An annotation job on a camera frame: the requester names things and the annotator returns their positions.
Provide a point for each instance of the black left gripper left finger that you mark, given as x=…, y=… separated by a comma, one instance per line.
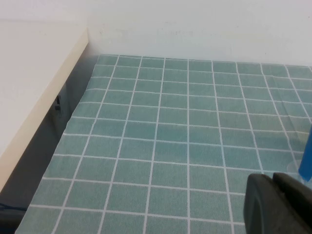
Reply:
x=260, y=209

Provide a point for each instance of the white board shelf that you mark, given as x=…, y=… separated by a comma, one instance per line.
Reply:
x=29, y=85

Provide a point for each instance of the green checkered tablecloth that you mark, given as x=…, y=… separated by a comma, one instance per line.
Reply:
x=170, y=146

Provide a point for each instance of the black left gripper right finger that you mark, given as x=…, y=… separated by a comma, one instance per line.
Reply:
x=297, y=204

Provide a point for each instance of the blue paper cone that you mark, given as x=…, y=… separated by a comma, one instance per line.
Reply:
x=306, y=156

